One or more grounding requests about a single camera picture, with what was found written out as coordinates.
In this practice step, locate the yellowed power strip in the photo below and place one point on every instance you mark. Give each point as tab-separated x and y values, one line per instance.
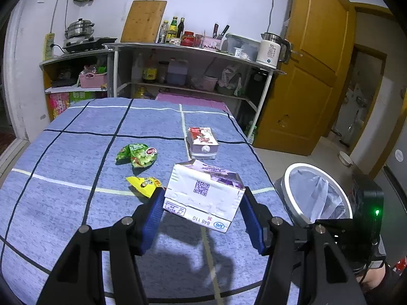
48	46

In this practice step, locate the clear plastic storage box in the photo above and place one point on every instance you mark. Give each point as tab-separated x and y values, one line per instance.
249	44

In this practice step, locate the white and purple milk carton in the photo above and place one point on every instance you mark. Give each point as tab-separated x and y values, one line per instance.
200	193

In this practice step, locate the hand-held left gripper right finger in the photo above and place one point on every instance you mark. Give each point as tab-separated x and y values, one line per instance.
254	225

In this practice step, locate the white electric kettle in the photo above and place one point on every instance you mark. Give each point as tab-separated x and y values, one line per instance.
268	52

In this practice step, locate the yellow snack wrapper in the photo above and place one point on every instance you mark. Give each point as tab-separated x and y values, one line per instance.
144	186

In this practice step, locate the purple plastic jug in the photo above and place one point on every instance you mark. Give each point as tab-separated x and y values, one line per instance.
176	74

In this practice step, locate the small glass jar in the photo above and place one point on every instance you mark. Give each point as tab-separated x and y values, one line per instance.
199	41

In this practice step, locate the large dark sauce bottle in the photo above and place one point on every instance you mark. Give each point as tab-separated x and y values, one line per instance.
149	73

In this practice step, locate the white round trash bin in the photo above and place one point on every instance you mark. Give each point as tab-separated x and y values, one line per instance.
305	166

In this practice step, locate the yellow wooden door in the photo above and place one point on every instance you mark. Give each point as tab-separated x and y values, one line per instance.
308	70

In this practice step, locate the dark glass bottle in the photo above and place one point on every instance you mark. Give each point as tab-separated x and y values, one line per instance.
180	28

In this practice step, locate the low wooden side shelf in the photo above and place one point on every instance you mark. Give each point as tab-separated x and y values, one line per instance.
63	57

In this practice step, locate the grey metal shelf unit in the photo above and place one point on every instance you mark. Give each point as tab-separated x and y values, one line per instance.
190	48

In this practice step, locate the red and white milk carton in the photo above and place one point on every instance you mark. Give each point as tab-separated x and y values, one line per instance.
203	143

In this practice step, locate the small white plastic cup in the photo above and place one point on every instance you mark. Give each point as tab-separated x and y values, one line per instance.
238	51

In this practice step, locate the stainless steel pot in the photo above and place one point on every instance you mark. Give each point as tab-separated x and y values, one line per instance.
79	28

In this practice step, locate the white floor bowl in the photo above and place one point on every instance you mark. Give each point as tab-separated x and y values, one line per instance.
345	159

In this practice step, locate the green snack wrapper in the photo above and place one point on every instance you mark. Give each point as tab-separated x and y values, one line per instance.
140	155

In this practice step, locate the pink plastic basket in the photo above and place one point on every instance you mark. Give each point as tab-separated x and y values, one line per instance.
92	81

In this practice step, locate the clear oil bottle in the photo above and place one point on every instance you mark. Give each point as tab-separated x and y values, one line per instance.
136	70

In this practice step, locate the green plastic drink bottle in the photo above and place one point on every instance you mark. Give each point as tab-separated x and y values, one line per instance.
251	132

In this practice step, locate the bundle of plastic bags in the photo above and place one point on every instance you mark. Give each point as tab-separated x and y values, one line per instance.
230	78

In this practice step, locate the red jar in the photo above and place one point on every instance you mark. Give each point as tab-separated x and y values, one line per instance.
187	39

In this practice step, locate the pink patterned package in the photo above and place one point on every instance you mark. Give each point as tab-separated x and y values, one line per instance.
59	104

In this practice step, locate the wooden cutting board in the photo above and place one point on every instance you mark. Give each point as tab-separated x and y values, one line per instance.
143	22

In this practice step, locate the yellow oil bottle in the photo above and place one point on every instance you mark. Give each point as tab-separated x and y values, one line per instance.
144	92

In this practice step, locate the clear small bottle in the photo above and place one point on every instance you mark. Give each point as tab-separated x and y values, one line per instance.
163	33

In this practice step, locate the person's right forearm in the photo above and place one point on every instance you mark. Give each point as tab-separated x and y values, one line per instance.
394	287

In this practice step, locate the black induction cooker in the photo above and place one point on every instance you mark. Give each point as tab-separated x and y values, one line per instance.
82	44

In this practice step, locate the blue checked blanket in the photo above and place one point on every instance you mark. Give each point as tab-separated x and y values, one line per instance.
79	213

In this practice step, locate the pink utensil holder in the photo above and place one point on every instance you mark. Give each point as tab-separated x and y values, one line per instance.
212	43

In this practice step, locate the brown doorway frame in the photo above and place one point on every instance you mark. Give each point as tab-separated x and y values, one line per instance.
380	54

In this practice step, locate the pink plastic bucket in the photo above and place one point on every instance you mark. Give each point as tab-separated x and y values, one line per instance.
208	83

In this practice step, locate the green glass bottle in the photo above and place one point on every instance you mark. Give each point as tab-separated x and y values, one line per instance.
172	28

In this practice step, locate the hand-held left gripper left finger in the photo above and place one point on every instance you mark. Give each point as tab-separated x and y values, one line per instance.
152	217

